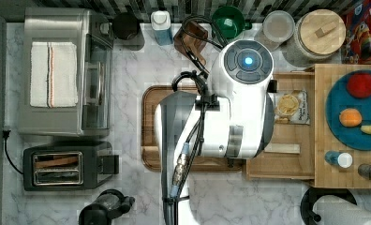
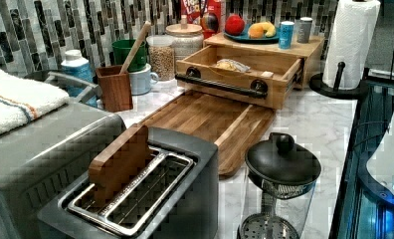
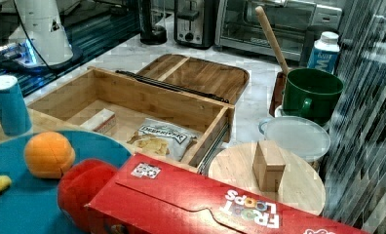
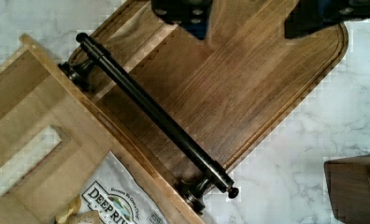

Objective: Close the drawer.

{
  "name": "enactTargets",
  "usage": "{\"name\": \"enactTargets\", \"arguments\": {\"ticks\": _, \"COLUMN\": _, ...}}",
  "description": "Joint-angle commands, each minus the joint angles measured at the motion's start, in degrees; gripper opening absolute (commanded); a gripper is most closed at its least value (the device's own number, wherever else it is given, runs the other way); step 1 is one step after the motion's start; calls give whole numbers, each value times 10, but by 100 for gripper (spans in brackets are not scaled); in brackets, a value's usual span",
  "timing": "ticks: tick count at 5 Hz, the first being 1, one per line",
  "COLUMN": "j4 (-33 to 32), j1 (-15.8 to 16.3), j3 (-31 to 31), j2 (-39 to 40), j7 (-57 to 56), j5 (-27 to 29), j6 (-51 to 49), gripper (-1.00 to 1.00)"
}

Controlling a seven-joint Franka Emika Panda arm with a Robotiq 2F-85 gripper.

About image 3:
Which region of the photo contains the orange plush fruit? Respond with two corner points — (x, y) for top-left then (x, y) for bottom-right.
(24, 132), (75, 178)

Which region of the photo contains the blue white milk carton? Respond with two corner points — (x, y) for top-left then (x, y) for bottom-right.
(307, 31), (340, 73)

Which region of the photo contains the clear-lid grain jar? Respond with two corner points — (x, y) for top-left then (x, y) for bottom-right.
(258, 116), (330, 171)

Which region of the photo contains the silver two-slot toaster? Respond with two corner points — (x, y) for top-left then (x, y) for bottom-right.
(174, 0), (219, 49)

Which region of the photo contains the white jar wooden lid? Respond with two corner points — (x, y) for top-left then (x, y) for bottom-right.
(208, 140), (326, 215)

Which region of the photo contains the green mug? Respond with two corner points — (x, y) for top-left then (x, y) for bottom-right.
(282, 68), (344, 125)

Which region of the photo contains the large wooden cutting board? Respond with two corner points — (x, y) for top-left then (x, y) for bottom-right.
(137, 54), (250, 104)

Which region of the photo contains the red Froot Loops box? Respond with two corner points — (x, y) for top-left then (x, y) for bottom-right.
(87, 154), (368, 234)

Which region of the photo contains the small white snack box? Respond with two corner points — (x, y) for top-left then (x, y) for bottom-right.
(80, 108), (116, 134)

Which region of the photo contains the Deep River chips bag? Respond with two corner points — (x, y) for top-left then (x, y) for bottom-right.
(128, 118), (200, 161)

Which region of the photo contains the wooden drawer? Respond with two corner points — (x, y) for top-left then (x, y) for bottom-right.
(28, 67), (234, 168)

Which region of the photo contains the glass french press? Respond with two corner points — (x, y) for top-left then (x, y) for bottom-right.
(137, 0), (167, 45)

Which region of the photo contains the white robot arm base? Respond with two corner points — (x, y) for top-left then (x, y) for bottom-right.
(0, 0), (83, 71)

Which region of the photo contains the stainless toaster oven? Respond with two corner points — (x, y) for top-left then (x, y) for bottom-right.
(214, 0), (343, 63)

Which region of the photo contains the blue cylindrical can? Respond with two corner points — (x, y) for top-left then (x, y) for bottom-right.
(0, 75), (32, 137)

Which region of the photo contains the red plush fruit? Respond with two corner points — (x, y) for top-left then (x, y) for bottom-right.
(58, 158), (118, 232)

